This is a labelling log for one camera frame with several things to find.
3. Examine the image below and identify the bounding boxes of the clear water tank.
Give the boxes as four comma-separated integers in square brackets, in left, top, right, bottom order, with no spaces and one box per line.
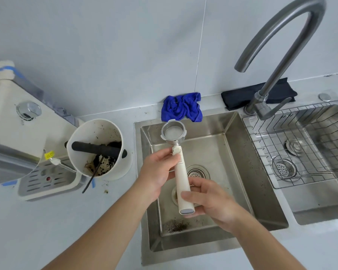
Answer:
[12,70,80,127]

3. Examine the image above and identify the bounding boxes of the black knock bar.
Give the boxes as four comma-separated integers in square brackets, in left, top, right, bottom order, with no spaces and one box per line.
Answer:
[64,141,128,159]

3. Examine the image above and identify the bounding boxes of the white knock box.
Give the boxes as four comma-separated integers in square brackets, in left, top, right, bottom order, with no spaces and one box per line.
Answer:
[66,118,133,182]

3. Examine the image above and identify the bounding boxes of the black folded cloth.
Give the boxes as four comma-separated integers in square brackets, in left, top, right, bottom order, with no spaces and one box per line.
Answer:
[221,77,298,111]

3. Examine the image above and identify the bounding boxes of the person's left forearm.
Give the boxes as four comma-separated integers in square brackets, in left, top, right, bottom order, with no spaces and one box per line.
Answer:
[42,181,159,270]

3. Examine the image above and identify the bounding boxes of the person's right hand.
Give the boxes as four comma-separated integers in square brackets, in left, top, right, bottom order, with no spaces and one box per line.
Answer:
[180,177,243,234]

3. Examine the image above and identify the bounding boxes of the steam wand with yellow tag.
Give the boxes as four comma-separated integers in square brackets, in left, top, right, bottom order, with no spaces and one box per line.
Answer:
[45,151,77,173]

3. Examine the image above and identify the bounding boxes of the perforated steel strainer basket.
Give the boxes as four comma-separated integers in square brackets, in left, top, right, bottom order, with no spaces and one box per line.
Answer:
[271,155,297,181]

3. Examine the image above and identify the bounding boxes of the person's right forearm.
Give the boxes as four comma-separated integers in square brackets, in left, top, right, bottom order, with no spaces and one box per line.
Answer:
[229,215,307,270]

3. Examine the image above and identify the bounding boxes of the steel gooseneck faucet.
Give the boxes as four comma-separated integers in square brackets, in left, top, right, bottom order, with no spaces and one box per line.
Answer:
[234,0,327,121]

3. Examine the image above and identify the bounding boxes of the thin black brush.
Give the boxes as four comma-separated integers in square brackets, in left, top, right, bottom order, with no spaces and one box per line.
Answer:
[82,156,104,194]

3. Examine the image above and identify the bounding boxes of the cream espresso machine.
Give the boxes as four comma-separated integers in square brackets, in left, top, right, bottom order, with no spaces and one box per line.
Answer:
[0,60,85,202]

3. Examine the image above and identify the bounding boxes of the round sink drain strainer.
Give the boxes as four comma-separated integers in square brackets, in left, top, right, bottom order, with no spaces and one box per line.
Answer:
[186,165,211,181]

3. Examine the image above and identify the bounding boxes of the steel drain plug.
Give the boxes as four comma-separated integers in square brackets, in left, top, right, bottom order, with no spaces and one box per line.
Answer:
[284,138,304,157]

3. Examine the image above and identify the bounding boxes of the steel wire sink basket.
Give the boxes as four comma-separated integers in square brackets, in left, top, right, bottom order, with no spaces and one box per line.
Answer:
[242,100,338,190]

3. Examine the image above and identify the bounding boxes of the blue microfiber cloth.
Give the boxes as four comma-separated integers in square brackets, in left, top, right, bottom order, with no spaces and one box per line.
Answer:
[161,92,203,123]

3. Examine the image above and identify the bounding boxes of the person's left hand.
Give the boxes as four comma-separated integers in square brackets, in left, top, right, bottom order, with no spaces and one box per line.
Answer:
[137,147,183,202]

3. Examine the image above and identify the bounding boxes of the spilled coffee grounds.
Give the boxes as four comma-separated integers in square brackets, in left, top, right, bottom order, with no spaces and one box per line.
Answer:
[164,219,191,233]

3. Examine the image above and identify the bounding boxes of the stainless steel double sink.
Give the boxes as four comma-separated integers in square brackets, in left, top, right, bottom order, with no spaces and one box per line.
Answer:
[134,93,338,266]

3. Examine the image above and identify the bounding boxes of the cream handled portafilter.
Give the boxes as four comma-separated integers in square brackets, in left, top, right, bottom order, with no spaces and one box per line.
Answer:
[161,120,196,216]

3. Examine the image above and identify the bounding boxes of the grey slotted drip tray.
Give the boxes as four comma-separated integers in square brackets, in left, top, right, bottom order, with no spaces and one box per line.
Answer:
[17,157,84,202]

